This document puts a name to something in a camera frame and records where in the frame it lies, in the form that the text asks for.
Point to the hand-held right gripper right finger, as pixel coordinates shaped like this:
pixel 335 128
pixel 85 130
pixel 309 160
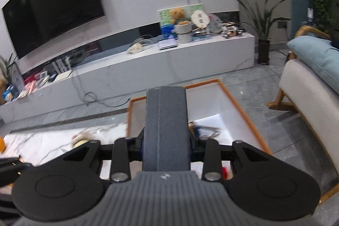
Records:
pixel 196 148

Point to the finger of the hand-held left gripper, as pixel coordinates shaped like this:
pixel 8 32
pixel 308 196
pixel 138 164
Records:
pixel 13 166

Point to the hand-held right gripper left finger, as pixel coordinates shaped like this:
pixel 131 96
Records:
pixel 137 148

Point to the grey textured case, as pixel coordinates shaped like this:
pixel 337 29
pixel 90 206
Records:
pixel 165 130

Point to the orange cardboard box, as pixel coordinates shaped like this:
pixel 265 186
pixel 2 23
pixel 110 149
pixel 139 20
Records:
pixel 238 120

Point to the orange peel-shaped object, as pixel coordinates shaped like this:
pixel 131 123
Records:
pixel 1 145

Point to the red crochet toy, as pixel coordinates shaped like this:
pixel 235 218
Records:
pixel 225 172

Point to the cream pink crochet doll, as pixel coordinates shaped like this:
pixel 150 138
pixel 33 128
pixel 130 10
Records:
pixel 80 141

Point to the blue box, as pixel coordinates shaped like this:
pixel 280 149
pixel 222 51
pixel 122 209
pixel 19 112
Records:
pixel 9 93

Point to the white marble media console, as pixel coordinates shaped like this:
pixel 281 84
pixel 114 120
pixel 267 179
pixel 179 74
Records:
pixel 159 67

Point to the pink toy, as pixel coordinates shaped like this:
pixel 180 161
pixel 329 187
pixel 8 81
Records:
pixel 29 83

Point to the white tablet stand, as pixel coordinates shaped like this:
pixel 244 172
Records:
pixel 45 77

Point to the small grassy potted plant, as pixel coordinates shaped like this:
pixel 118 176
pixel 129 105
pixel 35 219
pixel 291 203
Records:
pixel 8 67

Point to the white power strip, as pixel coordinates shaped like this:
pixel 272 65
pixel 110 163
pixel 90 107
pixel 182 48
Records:
pixel 137 46

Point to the silver laptop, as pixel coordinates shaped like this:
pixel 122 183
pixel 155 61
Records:
pixel 167 44

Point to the white router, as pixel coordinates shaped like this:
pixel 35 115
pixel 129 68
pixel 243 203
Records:
pixel 62 64

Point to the teddy bear in pot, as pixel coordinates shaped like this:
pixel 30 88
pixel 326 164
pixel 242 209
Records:
pixel 183 32

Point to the potted long-leaf plant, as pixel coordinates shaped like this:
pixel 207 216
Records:
pixel 263 51

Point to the black white toy car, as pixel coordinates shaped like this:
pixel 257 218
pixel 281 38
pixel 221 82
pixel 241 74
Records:
pixel 233 30

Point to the green blue painting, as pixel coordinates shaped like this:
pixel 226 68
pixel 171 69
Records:
pixel 165 27

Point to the cream wooden armchair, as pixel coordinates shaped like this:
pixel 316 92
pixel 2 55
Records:
pixel 312 99

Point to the translucent patterned hand fan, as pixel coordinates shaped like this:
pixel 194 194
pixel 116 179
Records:
pixel 215 23

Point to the white round hand fan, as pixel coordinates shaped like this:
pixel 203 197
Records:
pixel 200 19

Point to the brown teddy bear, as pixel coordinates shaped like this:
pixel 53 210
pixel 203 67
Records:
pixel 177 14

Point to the black television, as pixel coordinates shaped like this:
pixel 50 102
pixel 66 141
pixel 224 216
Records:
pixel 53 22

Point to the blue cushion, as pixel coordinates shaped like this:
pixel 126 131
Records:
pixel 315 56

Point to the dark wall outlet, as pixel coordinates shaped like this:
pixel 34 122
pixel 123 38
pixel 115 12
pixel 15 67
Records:
pixel 282 24

